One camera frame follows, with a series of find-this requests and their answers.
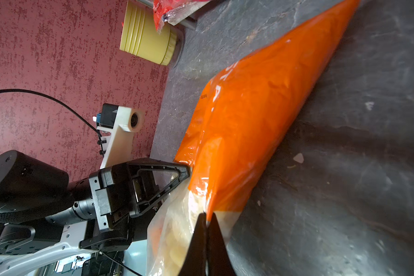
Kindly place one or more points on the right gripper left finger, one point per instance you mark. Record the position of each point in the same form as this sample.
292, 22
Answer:
196, 257

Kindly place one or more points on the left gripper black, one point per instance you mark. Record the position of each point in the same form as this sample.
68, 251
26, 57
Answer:
122, 198

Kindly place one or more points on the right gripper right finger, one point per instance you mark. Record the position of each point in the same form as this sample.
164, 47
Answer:
218, 261

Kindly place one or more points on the orange macaroni bag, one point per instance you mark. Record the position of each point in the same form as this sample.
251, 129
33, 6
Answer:
243, 114

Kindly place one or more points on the red macaroni bag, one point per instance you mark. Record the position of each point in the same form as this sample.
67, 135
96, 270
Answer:
174, 11

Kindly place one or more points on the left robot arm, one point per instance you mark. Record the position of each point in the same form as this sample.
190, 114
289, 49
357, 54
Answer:
44, 217

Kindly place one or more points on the white two-tier shelf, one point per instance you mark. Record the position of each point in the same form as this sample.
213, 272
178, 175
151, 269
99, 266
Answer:
190, 22

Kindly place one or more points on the yellow pen cup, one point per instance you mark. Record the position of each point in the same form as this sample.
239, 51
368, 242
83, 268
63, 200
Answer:
140, 38

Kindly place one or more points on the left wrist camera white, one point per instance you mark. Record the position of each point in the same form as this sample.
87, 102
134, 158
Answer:
121, 123

